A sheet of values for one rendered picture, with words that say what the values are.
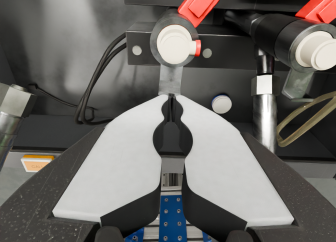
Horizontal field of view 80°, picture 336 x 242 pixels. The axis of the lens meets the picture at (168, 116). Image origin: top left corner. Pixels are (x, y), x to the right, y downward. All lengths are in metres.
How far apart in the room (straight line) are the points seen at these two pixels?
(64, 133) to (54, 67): 0.13
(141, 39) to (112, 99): 0.23
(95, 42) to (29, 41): 0.12
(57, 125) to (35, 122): 0.05
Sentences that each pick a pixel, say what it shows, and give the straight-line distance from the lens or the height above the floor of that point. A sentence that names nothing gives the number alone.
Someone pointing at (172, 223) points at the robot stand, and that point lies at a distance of 0.75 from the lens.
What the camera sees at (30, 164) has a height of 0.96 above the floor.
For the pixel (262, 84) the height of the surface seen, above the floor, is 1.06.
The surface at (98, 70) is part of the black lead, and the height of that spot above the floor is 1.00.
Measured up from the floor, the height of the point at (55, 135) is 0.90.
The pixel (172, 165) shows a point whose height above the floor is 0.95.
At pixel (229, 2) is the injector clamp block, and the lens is 0.24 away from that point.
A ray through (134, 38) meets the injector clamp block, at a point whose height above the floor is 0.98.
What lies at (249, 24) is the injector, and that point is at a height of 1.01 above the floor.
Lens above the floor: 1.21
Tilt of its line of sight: 58 degrees down
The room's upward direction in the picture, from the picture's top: 179 degrees counter-clockwise
